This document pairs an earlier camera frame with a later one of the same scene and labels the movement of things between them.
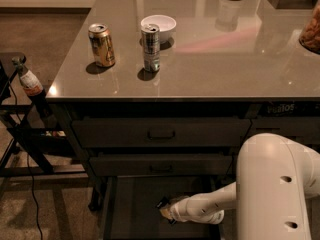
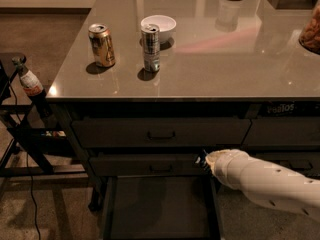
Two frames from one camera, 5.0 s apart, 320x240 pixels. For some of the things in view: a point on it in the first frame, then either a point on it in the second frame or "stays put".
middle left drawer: [161, 166] stays put
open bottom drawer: [128, 207] stays put
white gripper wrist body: [181, 210] → [224, 166]
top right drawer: [302, 129] stays put
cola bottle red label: [32, 87] stays put
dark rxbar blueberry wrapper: [163, 203] → [201, 159]
